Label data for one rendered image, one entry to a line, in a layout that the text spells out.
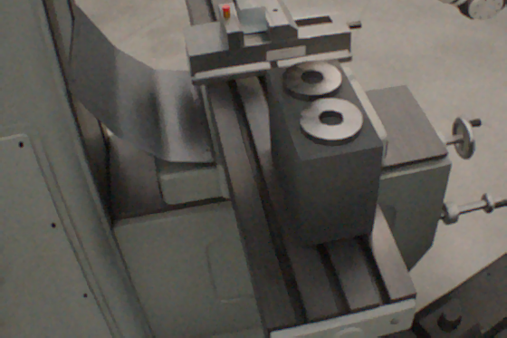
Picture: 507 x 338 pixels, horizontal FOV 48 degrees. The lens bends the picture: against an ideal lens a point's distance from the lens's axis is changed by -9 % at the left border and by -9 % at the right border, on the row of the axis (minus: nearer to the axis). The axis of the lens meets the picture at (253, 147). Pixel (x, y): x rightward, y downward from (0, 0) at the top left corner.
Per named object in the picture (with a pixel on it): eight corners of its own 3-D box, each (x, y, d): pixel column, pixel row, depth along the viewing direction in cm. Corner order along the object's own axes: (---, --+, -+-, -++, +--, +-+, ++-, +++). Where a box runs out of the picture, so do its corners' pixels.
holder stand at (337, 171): (335, 142, 111) (338, 50, 97) (374, 233, 95) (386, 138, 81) (270, 154, 109) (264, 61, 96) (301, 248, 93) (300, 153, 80)
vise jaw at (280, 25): (284, 10, 134) (283, -5, 131) (298, 38, 124) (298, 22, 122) (258, 14, 133) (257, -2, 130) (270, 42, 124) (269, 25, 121)
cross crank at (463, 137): (463, 137, 162) (471, 104, 154) (482, 166, 154) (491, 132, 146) (415, 147, 161) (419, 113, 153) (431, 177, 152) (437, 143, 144)
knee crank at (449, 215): (501, 197, 157) (505, 182, 153) (510, 213, 152) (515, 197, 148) (433, 215, 154) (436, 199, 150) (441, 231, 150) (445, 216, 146)
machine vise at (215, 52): (333, 26, 140) (333, -14, 133) (353, 61, 130) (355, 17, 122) (185, 49, 137) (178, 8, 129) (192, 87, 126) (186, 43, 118)
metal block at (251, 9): (261, 16, 130) (259, -7, 126) (266, 30, 126) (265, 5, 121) (237, 20, 129) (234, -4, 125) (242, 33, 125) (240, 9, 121)
